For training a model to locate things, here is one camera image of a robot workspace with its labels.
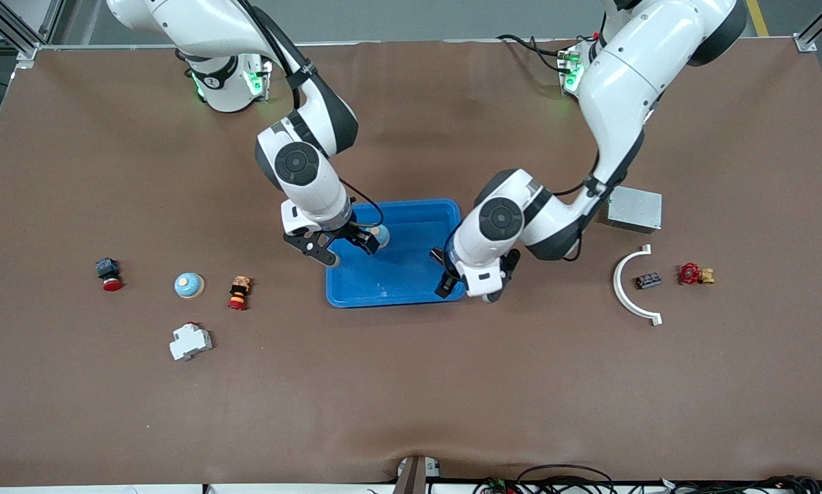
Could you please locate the brown table cover mat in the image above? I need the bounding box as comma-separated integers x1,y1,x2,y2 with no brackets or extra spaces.
0,38,822,488

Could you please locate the aluminium frame profile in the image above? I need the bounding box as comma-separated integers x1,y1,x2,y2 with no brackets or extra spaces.
0,0,65,69
794,0,822,53

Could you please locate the black looped cable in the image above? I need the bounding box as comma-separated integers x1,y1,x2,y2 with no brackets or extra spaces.
517,464,618,494

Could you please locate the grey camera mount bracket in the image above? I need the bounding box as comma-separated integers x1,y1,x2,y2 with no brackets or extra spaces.
394,455,443,494

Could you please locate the red handle brass valve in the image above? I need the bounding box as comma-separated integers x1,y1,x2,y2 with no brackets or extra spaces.
678,262,716,286

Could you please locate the grey metal box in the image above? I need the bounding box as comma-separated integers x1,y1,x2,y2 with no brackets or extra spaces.
607,185,663,233

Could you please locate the black base power cable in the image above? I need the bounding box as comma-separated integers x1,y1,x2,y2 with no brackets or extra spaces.
497,33,569,73

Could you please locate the black cable bundle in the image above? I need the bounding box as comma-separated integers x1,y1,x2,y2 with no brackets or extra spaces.
658,475,822,494

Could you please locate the blue plastic tray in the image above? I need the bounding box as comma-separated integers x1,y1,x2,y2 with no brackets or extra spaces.
326,199,468,308

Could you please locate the white curved plastic bracket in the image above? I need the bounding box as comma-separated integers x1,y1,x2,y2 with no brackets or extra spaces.
613,244,663,327

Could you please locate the red button orange body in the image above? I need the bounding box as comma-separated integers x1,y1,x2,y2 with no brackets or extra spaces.
228,276,253,311

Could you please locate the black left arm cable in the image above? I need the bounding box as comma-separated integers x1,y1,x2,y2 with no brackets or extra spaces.
554,152,604,263

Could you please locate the red button dark body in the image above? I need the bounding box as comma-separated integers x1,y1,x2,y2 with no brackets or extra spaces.
95,257,124,292

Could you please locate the white circuit breaker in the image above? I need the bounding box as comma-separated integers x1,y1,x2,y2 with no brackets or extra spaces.
169,321,213,362

